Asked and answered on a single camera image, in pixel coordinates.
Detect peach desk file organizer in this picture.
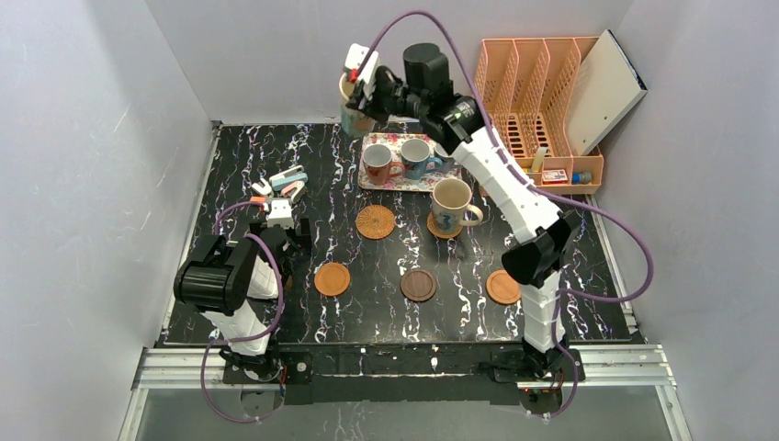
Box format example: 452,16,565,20
474,37,604,195

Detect red card box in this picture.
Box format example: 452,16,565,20
541,169,569,185

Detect woven rattan coaster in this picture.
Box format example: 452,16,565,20
356,205,395,240
426,212,464,240

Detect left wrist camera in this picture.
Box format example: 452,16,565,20
265,198,294,230

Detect terracotta round coaster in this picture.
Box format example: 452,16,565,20
314,262,351,297

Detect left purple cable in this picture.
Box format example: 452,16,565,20
199,200,286,425

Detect white pink stapler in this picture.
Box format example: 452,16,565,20
281,180,306,205

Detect dark walnut round coaster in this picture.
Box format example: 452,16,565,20
400,268,437,302

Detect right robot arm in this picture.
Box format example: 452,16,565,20
342,42,579,377

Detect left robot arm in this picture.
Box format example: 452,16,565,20
173,218,311,381

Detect aluminium front rail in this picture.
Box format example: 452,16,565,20
119,342,692,440

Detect beige mug with number three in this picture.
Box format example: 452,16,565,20
432,177,484,232

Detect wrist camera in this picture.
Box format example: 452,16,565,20
265,198,294,230
344,43,379,84

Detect white staple remover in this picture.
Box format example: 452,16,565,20
250,177,274,197

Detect blue cap bottle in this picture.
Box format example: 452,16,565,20
571,172,593,185

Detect small light blue mug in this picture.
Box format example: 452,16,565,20
435,143,456,174

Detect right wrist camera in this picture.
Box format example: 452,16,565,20
344,43,379,84

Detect floral serving tray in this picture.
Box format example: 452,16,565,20
357,132,463,193

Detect pink floral mug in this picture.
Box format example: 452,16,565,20
362,144,406,186

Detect white board binder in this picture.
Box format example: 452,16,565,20
565,29,648,156

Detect light wooden round coaster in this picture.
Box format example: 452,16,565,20
485,270,521,305

